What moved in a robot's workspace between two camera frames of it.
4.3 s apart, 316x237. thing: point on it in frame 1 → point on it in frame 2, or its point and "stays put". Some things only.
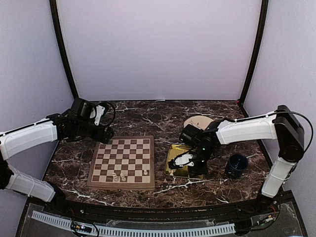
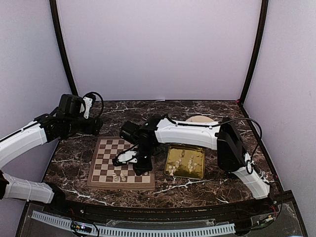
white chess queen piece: [115, 177] stays put
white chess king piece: [123, 178] stays put
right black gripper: [202, 170] → [145, 167]
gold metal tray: [183, 171] stays put
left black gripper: [105, 137] → [89, 130]
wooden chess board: [127, 163] stays put
